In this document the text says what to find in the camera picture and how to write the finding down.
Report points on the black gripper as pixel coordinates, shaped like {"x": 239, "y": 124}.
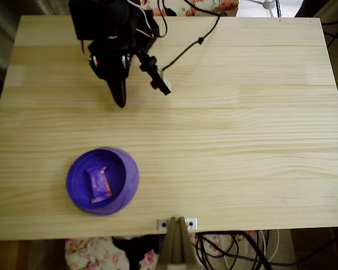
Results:
{"x": 110, "y": 65}

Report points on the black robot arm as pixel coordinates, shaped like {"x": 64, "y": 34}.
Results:
{"x": 101, "y": 19}

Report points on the purple wrapped candy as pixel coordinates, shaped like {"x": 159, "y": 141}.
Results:
{"x": 98, "y": 182}

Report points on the purple plastic bowl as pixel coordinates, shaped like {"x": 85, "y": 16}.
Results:
{"x": 79, "y": 182}

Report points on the grey curtain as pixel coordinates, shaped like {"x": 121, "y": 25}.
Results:
{"x": 5, "y": 28}

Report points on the floral cloth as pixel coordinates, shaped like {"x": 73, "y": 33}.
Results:
{"x": 228, "y": 4}

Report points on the floral cushion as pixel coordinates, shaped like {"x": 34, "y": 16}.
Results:
{"x": 84, "y": 253}

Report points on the white stand base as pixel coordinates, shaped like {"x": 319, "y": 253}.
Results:
{"x": 267, "y": 4}

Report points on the thin black pole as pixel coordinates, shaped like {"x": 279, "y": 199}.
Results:
{"x": 279, "y": 8}

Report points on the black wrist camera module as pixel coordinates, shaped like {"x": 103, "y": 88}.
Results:
{"x": 157, "y": 78}

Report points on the silver metal bracket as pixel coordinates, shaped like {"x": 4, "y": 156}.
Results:
{"x": 162, "y": 224}

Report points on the olive camera stand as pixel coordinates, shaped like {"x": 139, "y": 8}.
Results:
{"x": 176, "y": 247}

